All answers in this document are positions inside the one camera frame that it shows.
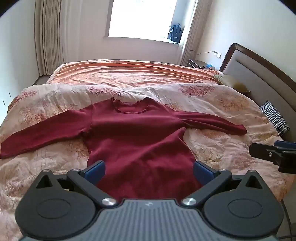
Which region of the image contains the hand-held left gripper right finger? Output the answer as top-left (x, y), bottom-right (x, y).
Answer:
top-left (181, 161), bottom-right (264, 207)

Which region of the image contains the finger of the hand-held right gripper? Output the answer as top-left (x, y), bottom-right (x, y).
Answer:
top-left (274, 140), bottom-right (296, 151)
top-left (249, 142), bottom-right (296, 174)

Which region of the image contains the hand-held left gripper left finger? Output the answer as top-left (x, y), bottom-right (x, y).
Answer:
top-left (34, 160), bottom-right (117, 207)

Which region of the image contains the dark red long-sleeved sweater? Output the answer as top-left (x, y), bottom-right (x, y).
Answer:
top-left (0, 97), bottom-right (247, 201)

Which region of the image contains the black white houndstooth pillow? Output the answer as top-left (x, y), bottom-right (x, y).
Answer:
top-left (259, 101), bottom-right (290, 137)

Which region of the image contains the grey padded wooden headboard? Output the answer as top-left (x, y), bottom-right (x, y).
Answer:
top-left (219, 43), bottom-right (296, 142)

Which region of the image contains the olive green pillow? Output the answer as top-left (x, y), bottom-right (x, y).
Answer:
top-left (213, 74), bottom-right (251, 94)

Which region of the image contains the floral beige quilt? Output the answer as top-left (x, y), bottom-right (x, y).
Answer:
top-left (0, 82), bottom-right (294, 241)

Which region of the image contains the orange striped bed sheet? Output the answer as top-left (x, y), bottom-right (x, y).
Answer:
top-left (45, 59), bottom-right (224, 89)

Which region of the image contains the grey nightstand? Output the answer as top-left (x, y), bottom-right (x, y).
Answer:
top-left (187, 58), bottom-right (207, 68)

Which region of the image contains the beige pleated curtain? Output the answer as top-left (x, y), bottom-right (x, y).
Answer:
top-left (34, 0), bottom-right (81, 77)
top-left (179, 0), bottom-right (213, 67)

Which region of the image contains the dark blue backpack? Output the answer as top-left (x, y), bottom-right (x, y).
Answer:
top-left (167, 24), bottom-right (185, 43)

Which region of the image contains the bright window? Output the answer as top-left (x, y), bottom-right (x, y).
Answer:
top-left (104, 0), bottom-right (198, 43)

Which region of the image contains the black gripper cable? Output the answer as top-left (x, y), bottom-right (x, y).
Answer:
top-left (279, 201), bottom-right (293, 241)

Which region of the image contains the thin black wall cable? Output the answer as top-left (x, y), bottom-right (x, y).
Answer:
top-left (177, 43), bottom-right (218, 55)

